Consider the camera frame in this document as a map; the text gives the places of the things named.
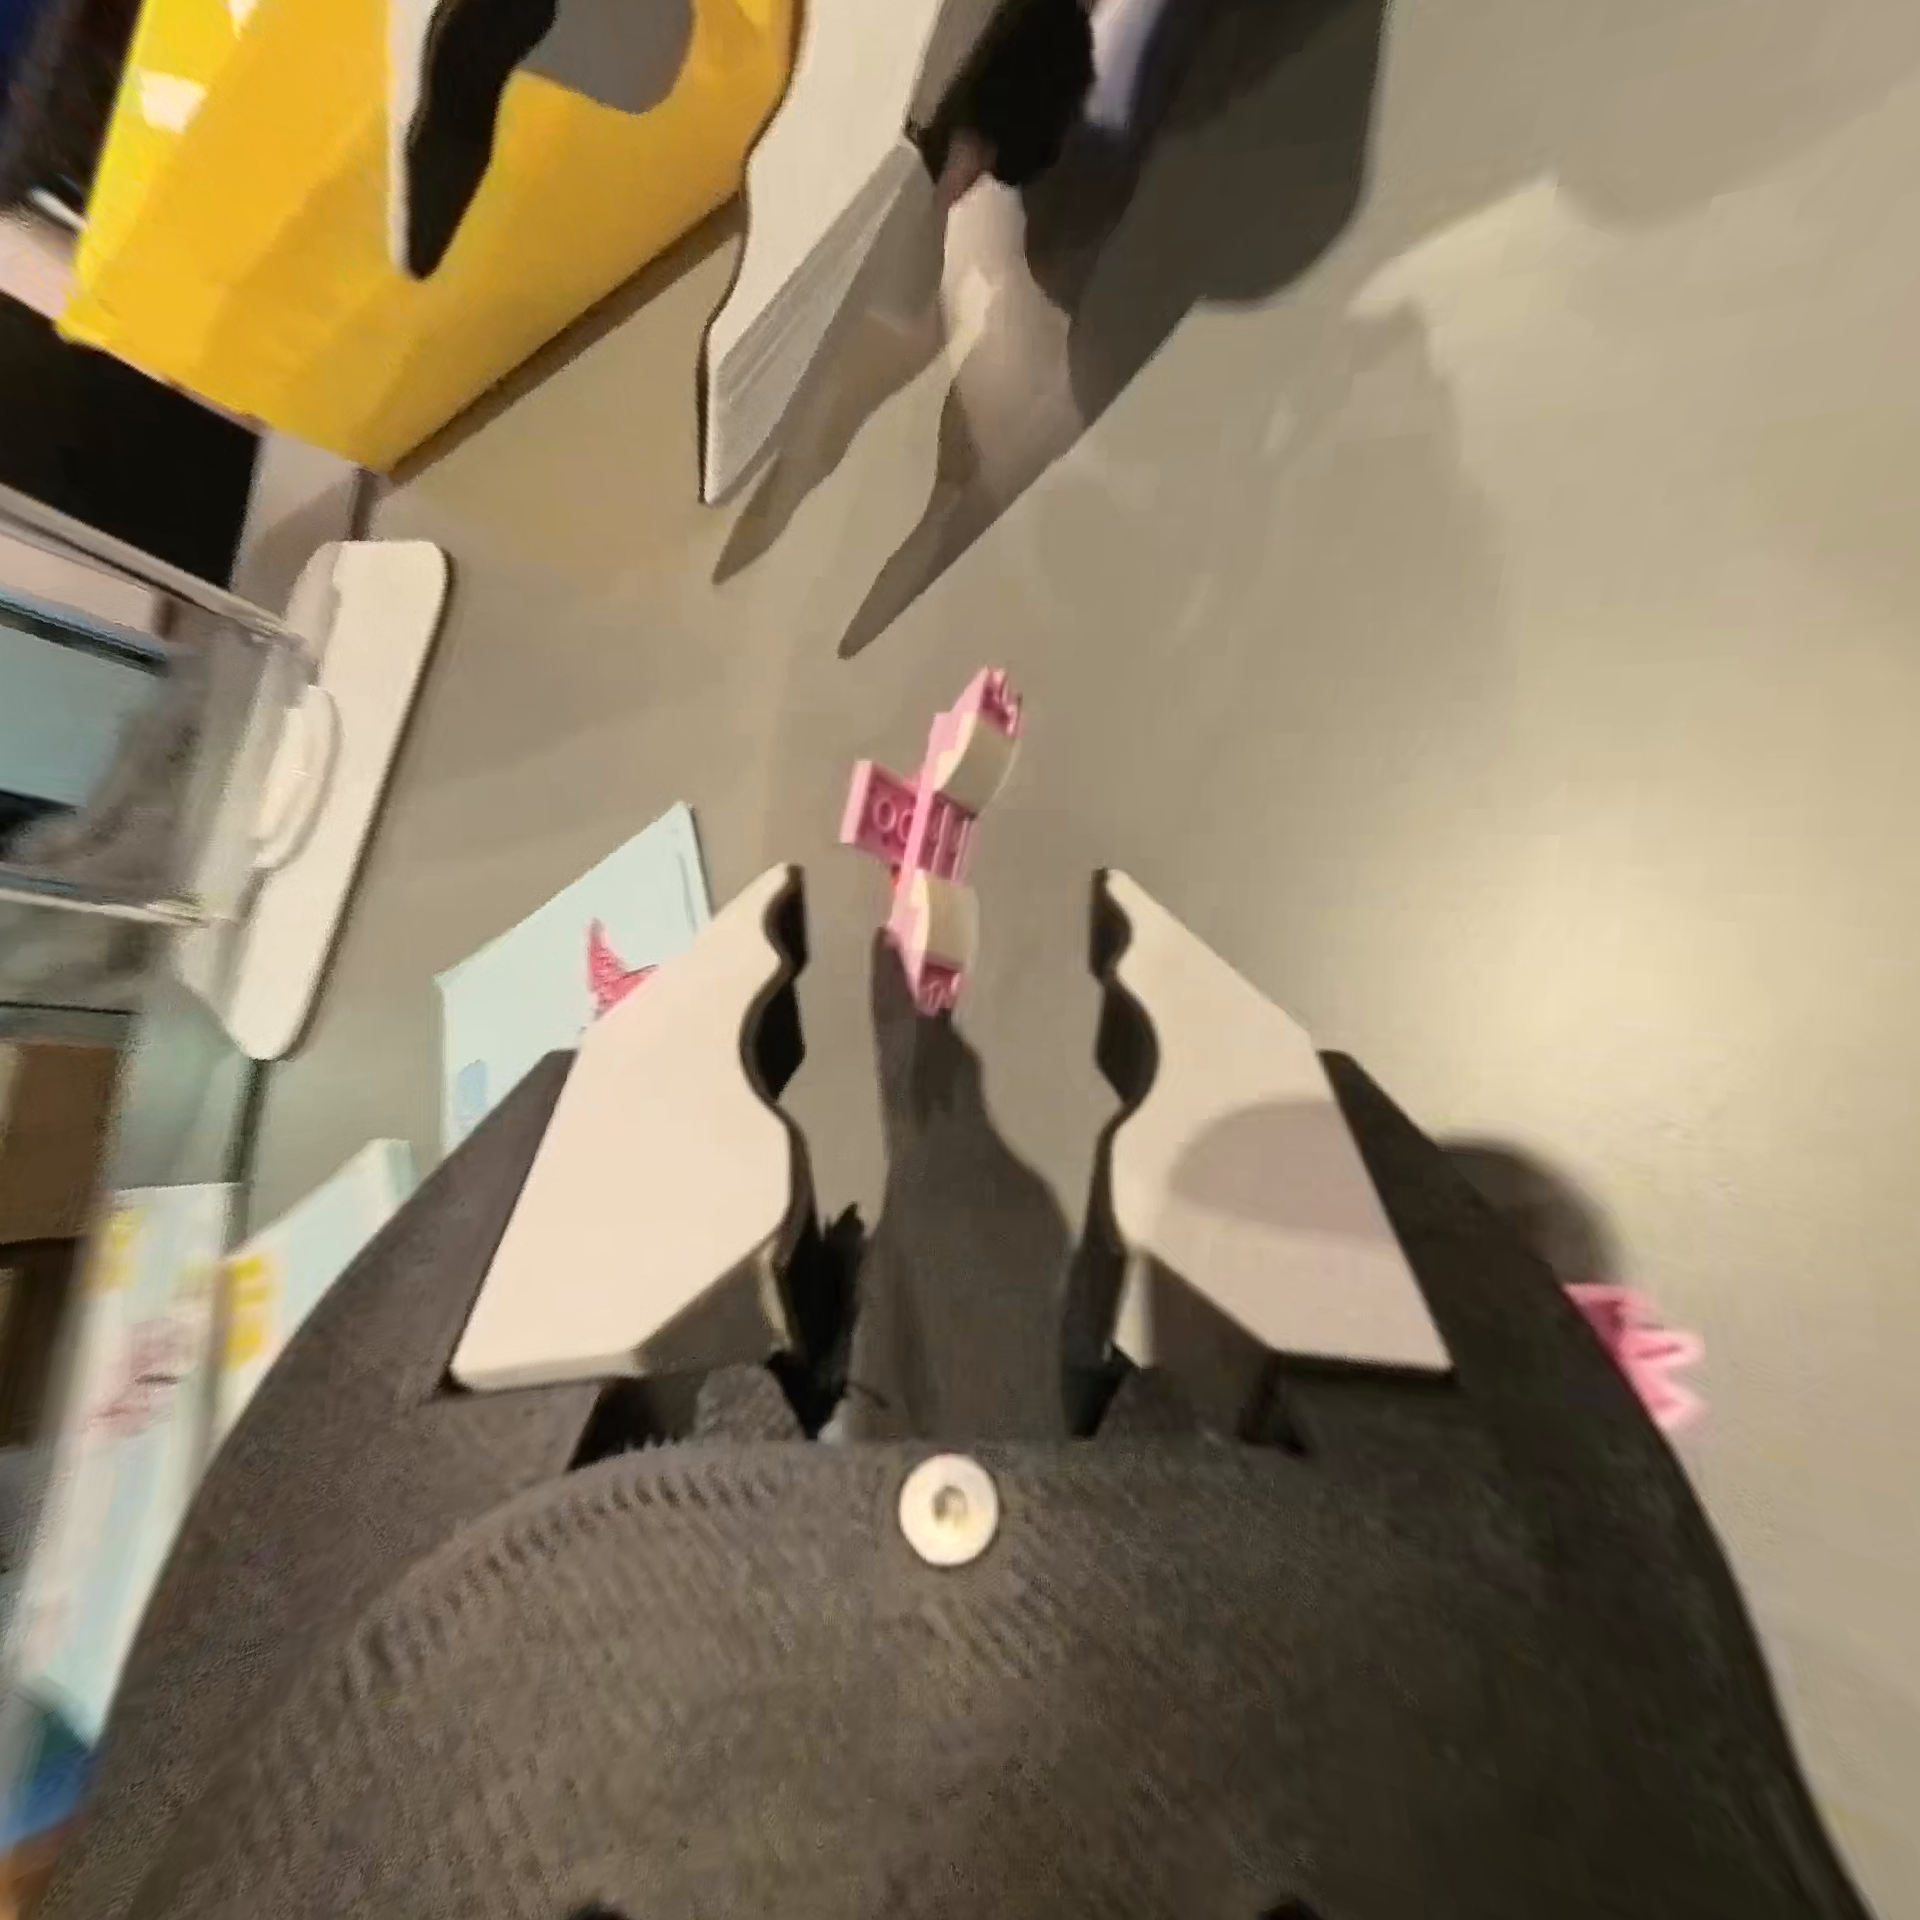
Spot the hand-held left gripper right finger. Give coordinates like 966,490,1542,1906
1083,866,1456,1375

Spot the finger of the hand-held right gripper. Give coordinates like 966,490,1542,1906
385,0,704,285
698,140,966,507

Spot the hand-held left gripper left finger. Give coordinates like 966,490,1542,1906
449,862,823,1394

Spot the pink brick assembly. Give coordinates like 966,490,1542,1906
841,666,1029,1023

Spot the winged grey mint brick assembly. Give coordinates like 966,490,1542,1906
1560,1279,1713,1437

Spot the shallow yellow plastic bin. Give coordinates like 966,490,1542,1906
58,0,808,474

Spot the wooden top white stand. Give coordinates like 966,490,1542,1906
0,480,455,1063

